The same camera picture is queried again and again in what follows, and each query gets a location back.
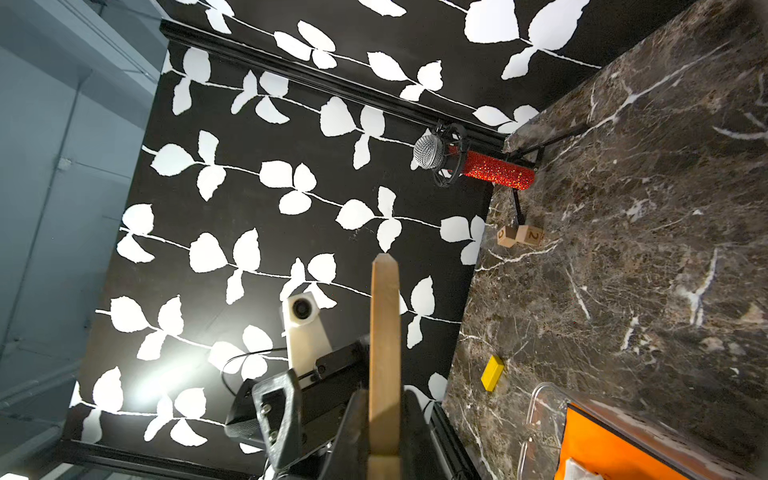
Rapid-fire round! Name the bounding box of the wooden number cube right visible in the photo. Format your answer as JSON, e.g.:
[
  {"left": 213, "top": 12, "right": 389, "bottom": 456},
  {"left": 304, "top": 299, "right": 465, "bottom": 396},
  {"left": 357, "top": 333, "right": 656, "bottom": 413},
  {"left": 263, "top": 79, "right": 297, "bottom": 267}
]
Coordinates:
[{"left": 515, "top": 225, "right": 545, "bottom": 247}]

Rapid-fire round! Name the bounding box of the yellow block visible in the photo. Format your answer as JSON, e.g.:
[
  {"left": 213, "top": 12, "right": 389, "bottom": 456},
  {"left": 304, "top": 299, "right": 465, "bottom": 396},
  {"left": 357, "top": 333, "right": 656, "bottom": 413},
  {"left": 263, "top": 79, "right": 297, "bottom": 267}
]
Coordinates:
[{"left": 481, "top": 355, "right": 505, "bottom": 393}]

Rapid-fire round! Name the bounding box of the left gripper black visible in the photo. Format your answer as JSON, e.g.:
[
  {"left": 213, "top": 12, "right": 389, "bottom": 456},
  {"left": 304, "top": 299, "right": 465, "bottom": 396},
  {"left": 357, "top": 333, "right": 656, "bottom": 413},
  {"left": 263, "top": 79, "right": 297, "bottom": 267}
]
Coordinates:
[{"left": 224, "top": 335, "right": 370, "bottom": 479}]

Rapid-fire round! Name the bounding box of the wooden letter cube left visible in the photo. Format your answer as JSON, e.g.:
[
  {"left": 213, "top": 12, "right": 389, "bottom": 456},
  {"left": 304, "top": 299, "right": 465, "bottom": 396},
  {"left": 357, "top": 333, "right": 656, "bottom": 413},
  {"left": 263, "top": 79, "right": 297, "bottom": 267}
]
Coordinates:
[{"left": 496, "top": 226, "right": 517, "bottom": 248}]

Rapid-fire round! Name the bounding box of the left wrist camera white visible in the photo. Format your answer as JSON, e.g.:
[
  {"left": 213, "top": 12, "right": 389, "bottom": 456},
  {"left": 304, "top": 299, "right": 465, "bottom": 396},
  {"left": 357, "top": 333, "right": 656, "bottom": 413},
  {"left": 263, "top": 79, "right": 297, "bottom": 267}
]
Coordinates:
[{"left": 281, "top": 293, "right": 332, "bottom": 376}]

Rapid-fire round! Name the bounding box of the clear plastic tissue box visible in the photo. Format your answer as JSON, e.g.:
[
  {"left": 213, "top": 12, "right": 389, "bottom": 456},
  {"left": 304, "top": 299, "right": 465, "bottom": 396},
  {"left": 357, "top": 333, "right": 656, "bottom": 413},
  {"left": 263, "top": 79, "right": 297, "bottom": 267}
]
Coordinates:
[{"left": 517, "top": 382, "right": 755, "bottom": 479}]

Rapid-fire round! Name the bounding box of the orange tissue paper pack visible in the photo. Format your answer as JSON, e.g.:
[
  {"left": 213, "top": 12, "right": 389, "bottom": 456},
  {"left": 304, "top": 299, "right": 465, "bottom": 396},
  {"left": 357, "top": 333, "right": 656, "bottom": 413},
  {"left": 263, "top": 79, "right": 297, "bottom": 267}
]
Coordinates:
[{"left": 553, "top": 403, "right": 742, "bottom": 480}]

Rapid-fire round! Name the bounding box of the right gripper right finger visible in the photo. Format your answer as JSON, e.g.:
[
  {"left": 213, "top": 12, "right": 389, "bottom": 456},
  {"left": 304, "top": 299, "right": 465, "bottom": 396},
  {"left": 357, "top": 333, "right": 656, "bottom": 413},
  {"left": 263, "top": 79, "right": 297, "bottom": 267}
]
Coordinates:
[{"left": 400, "top": 390, "right": 447, "bottom": 480}]

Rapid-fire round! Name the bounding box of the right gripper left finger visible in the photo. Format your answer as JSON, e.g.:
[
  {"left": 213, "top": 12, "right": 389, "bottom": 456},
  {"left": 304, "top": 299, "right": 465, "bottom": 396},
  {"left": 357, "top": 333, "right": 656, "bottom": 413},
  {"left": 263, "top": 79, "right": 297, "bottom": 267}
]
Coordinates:
[{"left": 319, "top": 389, "right": 369, "bottom": 480}]

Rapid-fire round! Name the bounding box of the bamboo tissue box lid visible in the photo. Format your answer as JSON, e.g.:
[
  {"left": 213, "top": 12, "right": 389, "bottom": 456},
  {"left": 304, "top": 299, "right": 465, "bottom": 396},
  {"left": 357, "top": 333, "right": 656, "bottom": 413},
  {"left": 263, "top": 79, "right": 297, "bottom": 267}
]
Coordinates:
[{"left": 367, "top": 254, "right": 402, "bottom": 479}]

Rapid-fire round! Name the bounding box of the black microphone tripod stand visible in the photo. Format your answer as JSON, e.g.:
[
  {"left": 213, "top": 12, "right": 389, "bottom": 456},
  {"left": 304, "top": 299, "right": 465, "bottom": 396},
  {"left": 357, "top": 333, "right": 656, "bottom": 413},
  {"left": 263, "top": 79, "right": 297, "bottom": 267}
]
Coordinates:
[{"left": 413, "top": 123, "right": 589, "bottom": 225}]

